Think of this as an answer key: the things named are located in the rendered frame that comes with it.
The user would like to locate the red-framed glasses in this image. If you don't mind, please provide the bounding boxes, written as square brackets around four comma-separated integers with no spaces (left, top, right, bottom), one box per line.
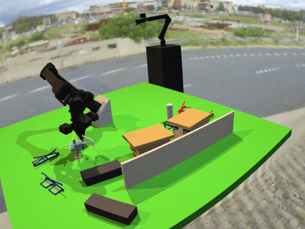
[178,101,191,114]

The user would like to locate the navy blue glasses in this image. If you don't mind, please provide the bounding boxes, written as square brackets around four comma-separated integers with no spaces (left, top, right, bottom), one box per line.
[32,149,59,166]

